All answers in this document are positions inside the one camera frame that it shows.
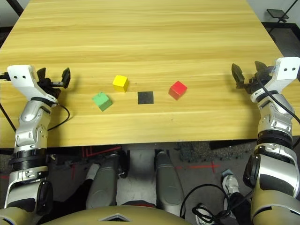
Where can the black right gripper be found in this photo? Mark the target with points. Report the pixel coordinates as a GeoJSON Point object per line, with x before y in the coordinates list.
{"type": "Point", "coordinates": [255, 82]}

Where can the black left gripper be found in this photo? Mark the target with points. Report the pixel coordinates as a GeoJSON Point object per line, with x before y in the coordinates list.
{"type": "Point", "coordinates": [50, 85]}

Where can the green wooden block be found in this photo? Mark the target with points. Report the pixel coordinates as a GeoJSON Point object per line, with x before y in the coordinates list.
{"type": "Point", "coordinates": [102, 100]}

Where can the red wooden block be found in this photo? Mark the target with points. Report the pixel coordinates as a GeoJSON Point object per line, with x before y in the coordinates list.
{"type": "Point", "coordinates": [178, 90]}

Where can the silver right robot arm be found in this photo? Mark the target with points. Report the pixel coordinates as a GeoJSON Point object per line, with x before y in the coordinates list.
{"type": "Point", "coordinates": [274, 122]}

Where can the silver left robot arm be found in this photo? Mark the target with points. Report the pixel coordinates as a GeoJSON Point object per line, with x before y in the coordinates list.
{"type": "Point", "coordinates": [30, 131]}

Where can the yellow wooden block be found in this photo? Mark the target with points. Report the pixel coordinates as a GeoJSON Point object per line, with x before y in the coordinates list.
{"type": "Point", "coordinates": [120, 82]}

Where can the black metal leg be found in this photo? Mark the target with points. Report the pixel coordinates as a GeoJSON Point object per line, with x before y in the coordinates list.
{"type": "Point", "coordinates": [15, 5]}

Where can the black mat with red lines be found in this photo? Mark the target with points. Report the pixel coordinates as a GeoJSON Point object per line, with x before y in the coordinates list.
{"type": "Point", "coordinates": [93, 152]}

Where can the black square marker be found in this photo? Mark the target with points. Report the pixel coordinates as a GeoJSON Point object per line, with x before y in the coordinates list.
{"type": "Point", "coordinates": [145, 97]}

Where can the dark speckled floor mat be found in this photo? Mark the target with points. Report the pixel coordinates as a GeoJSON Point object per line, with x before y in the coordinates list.
{"type": "Point", "coordinates": [194, 150]}

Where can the white sneaker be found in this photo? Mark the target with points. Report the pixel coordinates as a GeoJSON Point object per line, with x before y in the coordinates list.
{"type": "Point", "coordinates": [93, 172]}
{"type": "Point", "coordinates": [201, 216]}
{"type": "Point", "coordinates": [230, 185]}

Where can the small grey box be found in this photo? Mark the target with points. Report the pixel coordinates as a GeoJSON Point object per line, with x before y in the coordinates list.
{"type": "Point", "coordinates": [227, 173]}

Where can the grey robot left leg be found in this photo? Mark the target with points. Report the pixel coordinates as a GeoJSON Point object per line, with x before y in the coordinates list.
{"type": "Point", "coordinates": [100, 185]}

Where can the grey robot leg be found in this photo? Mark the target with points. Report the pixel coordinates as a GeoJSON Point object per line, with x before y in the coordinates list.
{"type": "Point", "coordinates": [100, 185]}
{"type": "Point", "coordinates": [167, 185]}

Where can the grey robot right leg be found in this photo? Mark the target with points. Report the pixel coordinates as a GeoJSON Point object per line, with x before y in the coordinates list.
{"type": "Point", "coordinates": [167, 185]}

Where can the tan robot torso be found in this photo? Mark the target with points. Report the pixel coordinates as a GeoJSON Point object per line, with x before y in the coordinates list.
{"type": "Point", "coordinates": [93, 216]}

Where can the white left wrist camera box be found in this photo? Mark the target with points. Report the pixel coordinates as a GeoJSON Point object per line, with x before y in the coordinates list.
{"type": "Point", "coordinates": [22, 78]}

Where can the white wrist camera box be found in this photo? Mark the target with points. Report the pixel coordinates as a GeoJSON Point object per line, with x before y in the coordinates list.
{"type": "Point", "coordinates": [286, 70]}
{"type": "Point", "coordinates": [22, 78]}

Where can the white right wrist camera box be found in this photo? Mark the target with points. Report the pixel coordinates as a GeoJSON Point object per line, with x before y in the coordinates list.
{"type": "Point", "coordinates": [286, 70]}

